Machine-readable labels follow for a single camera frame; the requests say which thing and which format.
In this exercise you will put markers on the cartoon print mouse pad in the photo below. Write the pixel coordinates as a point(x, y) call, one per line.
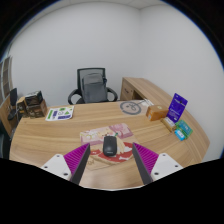
point(96, 136)

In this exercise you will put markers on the orange box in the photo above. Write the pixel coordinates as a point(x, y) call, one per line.
point(156, 112)

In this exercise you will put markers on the round grey disc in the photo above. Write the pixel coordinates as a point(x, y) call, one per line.
point(132, 108)

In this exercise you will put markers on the black box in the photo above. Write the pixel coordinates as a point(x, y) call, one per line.
point(34, 98)

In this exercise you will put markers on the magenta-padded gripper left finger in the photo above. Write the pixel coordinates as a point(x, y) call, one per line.
point(77, 157)

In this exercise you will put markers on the black leather seat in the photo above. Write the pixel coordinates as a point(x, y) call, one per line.
point(4, 143)

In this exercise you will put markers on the wooden side desk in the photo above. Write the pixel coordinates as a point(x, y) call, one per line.
point(140, 87)

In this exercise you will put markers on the white printed sheet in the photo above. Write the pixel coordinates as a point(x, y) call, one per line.
point(60, 113)

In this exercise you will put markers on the cyan small box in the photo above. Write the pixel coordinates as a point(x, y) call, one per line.
point(180, 134)

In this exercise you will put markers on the wide brown coffee box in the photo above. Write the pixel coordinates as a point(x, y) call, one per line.
point(37, 110)

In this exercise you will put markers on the teal small box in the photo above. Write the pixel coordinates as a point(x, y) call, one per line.
point(185, 127)

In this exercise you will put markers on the black computer mouse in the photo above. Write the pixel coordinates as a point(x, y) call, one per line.
point(110, 146)

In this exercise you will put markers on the wooden shelf unit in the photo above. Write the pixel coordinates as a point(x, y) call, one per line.
point(6, 78)

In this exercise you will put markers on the purple card package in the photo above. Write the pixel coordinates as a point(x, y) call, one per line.
point(177, 108)

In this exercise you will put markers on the grey backpack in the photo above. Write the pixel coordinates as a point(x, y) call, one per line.
point(94, 88)

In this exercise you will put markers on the black mesh office chair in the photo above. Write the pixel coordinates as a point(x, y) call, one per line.
point(80, 76)

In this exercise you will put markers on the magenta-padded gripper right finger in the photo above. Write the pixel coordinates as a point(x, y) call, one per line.
point(146, 157)

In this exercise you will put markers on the tan small box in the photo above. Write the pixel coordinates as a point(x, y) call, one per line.
point(168, 124)

